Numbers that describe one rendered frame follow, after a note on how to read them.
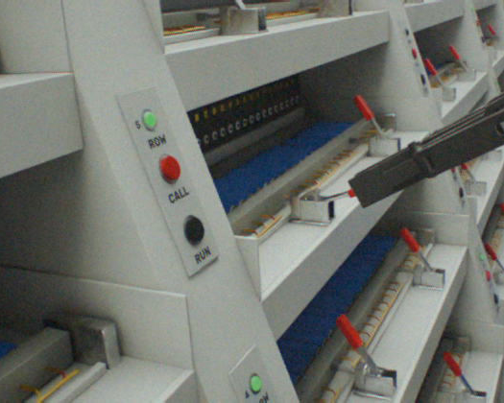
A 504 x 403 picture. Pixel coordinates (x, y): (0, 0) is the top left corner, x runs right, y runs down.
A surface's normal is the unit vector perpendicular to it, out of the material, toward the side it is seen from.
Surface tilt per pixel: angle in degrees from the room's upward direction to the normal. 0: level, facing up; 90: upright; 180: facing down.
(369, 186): 90
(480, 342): 90
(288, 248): 19
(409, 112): 90
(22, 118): 109
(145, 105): 90
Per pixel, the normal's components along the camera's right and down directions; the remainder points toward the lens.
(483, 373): -0.07, -0.95
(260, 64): 0.90, 0.07
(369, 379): -0.44, 0.29
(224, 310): 0.83, -0.24
